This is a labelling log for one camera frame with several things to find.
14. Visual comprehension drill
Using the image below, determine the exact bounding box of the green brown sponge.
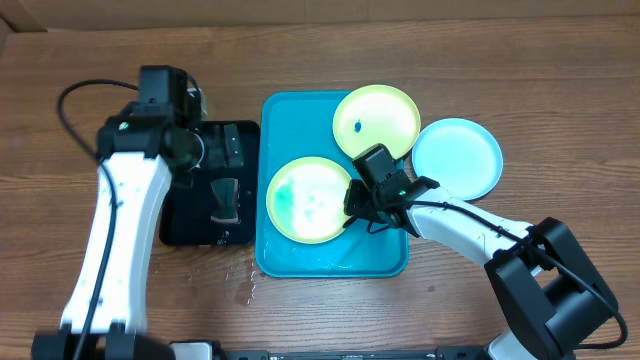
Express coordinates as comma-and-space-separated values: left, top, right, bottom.
211, 178, 240, 224

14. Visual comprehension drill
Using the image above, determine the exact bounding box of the teal plastic tray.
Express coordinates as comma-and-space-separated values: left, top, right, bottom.
255, 91, 409, 278

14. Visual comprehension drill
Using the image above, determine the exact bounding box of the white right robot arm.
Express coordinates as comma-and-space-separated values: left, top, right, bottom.
344, 174, 628, 359

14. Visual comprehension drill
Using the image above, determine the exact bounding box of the light blue plate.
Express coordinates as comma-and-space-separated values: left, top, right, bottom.
411, 118, 504, 201

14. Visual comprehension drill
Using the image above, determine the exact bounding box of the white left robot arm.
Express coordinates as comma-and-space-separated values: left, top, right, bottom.
31, 117, 260, 359

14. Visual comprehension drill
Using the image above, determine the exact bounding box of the yellow plate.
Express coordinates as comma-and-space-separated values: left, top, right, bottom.
332, 84, 421, 159
266, 156, 352, 245

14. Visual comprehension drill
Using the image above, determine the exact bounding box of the black plastic tray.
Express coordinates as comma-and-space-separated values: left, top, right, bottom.
159, 120, 260, 247

